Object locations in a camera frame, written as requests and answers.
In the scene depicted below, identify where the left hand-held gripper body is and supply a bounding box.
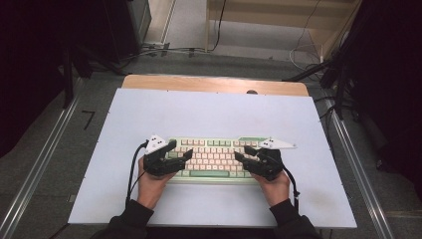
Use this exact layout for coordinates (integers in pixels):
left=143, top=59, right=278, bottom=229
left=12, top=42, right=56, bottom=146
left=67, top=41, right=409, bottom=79
left=142, top=133, right=182, bottom=176

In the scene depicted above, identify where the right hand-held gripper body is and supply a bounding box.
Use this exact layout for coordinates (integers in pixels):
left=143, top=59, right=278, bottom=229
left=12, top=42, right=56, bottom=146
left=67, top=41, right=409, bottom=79
left=252, top=136, right=298, bottom=182

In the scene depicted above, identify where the green and pink keyboard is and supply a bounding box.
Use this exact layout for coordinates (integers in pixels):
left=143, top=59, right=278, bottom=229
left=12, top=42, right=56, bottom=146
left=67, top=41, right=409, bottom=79
left=165, top=135, right=278, bottom=186

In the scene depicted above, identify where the person's left hand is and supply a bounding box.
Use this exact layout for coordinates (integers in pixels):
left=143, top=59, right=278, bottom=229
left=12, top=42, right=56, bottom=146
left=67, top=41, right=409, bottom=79
left=136, top=157, right=177, bottom=210

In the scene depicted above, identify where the person's right hand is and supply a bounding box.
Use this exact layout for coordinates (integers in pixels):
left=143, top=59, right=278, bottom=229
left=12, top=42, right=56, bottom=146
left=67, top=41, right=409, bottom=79
left=259, top=172, right=291, bottom=207

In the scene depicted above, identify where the white table board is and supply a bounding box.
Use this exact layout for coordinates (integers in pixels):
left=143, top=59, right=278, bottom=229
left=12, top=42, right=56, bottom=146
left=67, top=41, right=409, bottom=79
left=68, top=88, right=357, bottom=230

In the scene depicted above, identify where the wooden table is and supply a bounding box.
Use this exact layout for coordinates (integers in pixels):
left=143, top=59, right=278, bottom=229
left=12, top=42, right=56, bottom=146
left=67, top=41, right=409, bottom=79
left=121, top=74, right=311, bottom=98

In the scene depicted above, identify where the black metal stand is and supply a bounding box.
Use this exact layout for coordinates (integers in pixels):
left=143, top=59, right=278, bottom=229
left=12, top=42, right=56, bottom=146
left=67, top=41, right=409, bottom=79
left=283, top=49, right=353, bottom=120
left=61, top=46, right=88, bottom=109

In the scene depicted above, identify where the black cabinet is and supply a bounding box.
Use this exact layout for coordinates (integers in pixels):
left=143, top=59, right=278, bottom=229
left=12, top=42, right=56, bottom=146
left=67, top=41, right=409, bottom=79
left=103, top=0, right=153, bottom=64

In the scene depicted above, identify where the wooden shelf unit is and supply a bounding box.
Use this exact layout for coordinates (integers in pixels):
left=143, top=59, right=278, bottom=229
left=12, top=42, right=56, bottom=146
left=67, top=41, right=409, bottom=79
left=204, top=0, right=362, bottom=63

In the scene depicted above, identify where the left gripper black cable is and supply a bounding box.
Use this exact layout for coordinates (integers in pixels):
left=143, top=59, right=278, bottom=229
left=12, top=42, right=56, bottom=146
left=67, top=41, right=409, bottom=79
left=125, top=140, right=148, bottom=205

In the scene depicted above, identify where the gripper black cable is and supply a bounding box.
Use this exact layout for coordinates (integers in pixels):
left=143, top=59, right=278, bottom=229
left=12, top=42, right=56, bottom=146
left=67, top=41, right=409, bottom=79
left=125, top=140, right=148, bottom=205
left=282, top=167, right=301, bottom=213

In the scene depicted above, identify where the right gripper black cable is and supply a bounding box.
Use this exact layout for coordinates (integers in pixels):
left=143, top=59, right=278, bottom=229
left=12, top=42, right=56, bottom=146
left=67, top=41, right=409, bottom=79
left=282, top=167, right=301, bottom=213

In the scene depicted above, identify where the metal floor rail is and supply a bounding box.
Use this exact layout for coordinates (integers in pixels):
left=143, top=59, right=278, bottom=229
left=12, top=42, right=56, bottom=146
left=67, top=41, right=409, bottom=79
left=0, top=78, right=83, bottom=239
left=322, top=99, right=396, bottom=239

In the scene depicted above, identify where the bundle of floor cables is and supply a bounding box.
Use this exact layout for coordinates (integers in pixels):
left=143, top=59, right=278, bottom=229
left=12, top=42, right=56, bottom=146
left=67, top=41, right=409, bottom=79
left=122, top=41, right=207, bottom=68

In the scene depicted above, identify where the white floor cable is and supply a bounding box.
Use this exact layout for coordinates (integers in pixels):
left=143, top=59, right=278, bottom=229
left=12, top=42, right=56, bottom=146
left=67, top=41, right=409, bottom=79
left=289, top=0, right=324, bottom=73

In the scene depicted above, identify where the black floor cable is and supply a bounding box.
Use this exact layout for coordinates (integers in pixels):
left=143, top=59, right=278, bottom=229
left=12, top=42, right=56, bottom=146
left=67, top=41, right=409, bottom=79
left=210, top=0, right=228, bottom=53

